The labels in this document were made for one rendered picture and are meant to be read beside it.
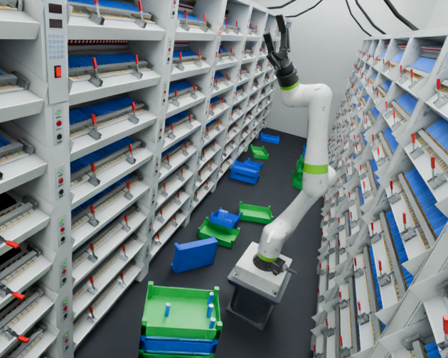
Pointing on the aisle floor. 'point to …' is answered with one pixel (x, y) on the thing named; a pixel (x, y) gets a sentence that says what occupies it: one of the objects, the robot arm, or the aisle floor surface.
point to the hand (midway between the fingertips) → (273, 26)
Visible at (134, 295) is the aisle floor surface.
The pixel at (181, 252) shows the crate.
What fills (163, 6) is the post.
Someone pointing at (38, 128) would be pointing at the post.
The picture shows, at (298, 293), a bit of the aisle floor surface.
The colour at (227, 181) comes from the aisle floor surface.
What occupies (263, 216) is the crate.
